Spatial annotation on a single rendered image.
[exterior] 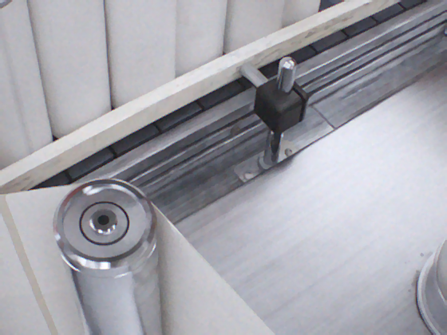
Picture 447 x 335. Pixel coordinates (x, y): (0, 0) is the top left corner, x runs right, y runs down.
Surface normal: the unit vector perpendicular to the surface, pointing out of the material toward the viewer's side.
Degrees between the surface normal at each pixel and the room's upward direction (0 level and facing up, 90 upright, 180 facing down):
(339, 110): 0
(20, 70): 90
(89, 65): 90
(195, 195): 0
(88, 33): 90
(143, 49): 90
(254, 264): 0
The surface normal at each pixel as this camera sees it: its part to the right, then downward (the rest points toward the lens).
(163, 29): 0.65, 0.64
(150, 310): 0.82, 0.49
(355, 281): 0.07, -0.58
